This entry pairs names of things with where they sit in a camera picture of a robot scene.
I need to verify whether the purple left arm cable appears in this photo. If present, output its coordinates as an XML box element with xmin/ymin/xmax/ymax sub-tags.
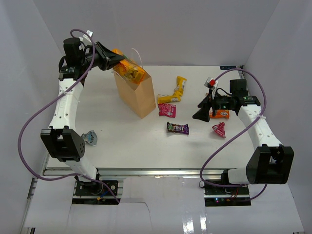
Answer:
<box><xmin>17</xmin><ymin>29</ymin><xmax>121</xmax><ymax>204</ymax></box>

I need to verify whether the yellow snack bar upper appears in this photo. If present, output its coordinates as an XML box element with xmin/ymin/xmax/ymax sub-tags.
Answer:
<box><xmin>175</xmin><ymin>76</ymin><xmax>187</xmax><ymax>96</ymax></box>

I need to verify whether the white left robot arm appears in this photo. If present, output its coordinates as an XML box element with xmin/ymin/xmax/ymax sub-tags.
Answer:
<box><xmin>40</xmin><ymin>38</ymin><xmax>124</xmax><ymax>195</ymax></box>

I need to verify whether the small red triangular snack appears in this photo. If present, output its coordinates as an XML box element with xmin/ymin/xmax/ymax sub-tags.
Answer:
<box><xmin>212</xmin><ymin>122</ymin><xmax>226</xmax><ymax>138</ymax></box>

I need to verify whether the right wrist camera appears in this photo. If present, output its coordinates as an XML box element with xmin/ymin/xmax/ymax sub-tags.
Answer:
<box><xmin>204</xmin><ymin>78</ymin><xmax>218</xmax><ymax>91</ymax></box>

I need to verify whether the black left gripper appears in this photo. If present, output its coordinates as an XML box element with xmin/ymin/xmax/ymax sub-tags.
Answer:
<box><xmin>80</xmin><ymin>41</ymin><xmax>125</xmax><ymax>71</ymax></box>

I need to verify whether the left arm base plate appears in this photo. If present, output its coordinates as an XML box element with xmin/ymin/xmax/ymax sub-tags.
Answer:
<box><xmin>72</xmin><ymin>181</ymin><xmax>120</xmax><ymax>205</ymax></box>

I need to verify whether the brown paper bag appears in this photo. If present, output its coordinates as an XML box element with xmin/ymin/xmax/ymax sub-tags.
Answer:
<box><xmin>113</xmin><ymin>59</ymin><xmax>156</xmax><ymax>118</ymax></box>

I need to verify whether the pink square snack packet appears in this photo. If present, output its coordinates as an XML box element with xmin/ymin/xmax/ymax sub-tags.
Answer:
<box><xmin>158</xmin><ymin>103</ymin><xmax>176</xmax><ymax>118</ymax></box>

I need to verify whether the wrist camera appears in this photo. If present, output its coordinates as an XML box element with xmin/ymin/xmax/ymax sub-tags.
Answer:
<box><xmin>82</xmin><ymin>30</ymin><xmax>93</xmax><ymax>44</ymax></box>
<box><xmin>204</xmin><ymin>78</ymin><xmax>218</xmax><ymax>91</ymax></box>

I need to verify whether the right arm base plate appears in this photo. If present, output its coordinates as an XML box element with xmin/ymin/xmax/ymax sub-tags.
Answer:
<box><xmin>199</xmin><ymin>181</ymin><xmax>251</xmax><ymax>207</ymax></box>

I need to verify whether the large orange mango snack bag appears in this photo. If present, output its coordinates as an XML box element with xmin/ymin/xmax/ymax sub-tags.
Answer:
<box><xmin>113</xmin><ymin>48</ymin><xmax>147</xmax><ymax>85</ymax></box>

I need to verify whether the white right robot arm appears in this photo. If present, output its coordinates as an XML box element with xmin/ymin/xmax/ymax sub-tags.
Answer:
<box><xmin>193</xmin><ymin>79</ymin><xmax>294</xmax><ymax>195</ymax></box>

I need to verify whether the yellow snack bar lower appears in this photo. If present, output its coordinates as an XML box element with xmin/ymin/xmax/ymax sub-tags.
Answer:
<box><xmin>157</xmin><ymin>92</ymin><xmax>181</xmax><ymax>104</ymax></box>

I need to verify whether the silver blue snack packet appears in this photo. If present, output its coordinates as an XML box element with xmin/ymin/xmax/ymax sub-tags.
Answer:
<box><xmin>81</xmin><ymin>130</ymin><xmax>98</xmax><ymax>146</ymax></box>

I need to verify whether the aluminium front rail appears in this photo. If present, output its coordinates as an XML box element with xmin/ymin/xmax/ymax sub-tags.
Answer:
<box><xmin>36</xmin><ymin>167</ymin><xmax>277</xmax><ymax>177</ymax></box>

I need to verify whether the yellow snack bar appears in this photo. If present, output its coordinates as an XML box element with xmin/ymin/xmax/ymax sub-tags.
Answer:
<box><xmin>175</xmin><ymin>76</ymin><xmax>187</xmax><ymax>96</ymax></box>
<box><xmin>157</xmin><ymin>92</ymin><xmax>181</xmax><ymax>104</ymax></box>

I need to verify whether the white front cover sheet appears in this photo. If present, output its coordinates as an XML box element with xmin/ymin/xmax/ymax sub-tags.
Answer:
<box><xmin>24</xmin><ymin>177</ymin><xmax>304</xmax><ymax>234</ymax></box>

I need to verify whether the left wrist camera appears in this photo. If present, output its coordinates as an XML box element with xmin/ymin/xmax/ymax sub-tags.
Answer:
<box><xmin>82</xmin><ymin>30</ymin><xmax>93</xmax><ymax>44</ymax></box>

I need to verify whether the dark purple candy packet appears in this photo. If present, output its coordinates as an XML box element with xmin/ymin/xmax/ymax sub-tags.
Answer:
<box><xmin>166</xmin><ymin>122</ymin><xmax>189</xmax><ymax>135</ymax></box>

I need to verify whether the orange snack packet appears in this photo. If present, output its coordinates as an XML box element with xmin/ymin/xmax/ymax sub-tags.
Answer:
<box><xmin>209</xmin><ymin>109</ymin><xmax>230</xmax><ymax>119</ymax></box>

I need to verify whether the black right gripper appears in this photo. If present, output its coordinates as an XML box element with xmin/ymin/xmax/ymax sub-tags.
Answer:
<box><xmin>193</xmin><ymin>89</ymin><xmax>234</xmax><ymax>122</ymax></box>

